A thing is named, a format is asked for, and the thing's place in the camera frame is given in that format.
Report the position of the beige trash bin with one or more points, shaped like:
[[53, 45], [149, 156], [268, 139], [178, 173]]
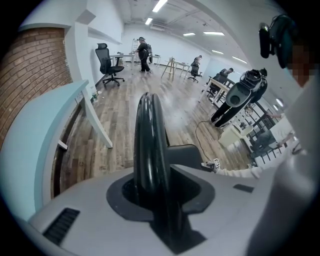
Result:
[[232, 136]]

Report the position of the white desk black frame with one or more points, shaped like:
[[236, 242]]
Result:
[[282, 125]]

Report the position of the small white table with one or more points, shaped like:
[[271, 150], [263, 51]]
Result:
[[123, 56]]

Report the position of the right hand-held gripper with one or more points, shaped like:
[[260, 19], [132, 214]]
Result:
[[211, 166]]

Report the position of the long white table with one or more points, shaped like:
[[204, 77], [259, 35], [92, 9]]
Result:
[[181, 65]]

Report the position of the person's right forearm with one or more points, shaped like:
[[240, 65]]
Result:
[[240, 172]]

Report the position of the person's head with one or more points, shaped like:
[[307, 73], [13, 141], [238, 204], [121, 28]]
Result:
[[303, 62]]

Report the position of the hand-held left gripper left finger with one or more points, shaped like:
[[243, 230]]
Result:
[[95, 215]]

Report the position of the person's grey sweatshirt torso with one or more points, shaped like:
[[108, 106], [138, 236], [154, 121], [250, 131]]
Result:
[[295, 162]]

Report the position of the black head-mounted camera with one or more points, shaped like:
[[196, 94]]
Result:
[[265, 42]]

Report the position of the white table wooden top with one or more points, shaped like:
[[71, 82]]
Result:
[[221, 85]]

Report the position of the small white container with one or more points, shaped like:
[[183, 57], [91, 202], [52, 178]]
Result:
[[94, 96]]

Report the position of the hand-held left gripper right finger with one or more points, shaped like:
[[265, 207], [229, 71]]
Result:
[[225, 207]]

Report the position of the white ladder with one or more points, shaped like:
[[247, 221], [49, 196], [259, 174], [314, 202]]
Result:
[[135, 50]]

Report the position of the black oval seat shell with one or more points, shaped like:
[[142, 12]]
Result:
[[237, 95]]

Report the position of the light blue table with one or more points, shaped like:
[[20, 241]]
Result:
[[30, 130]]

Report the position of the wooden stool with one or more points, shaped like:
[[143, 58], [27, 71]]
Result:
[[169, 68]]

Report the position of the black office chair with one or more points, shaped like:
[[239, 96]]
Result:
[[195, 72], [107, 65]]

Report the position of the ceiling light panels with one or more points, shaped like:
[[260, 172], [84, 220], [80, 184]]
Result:
[[160, 5]]

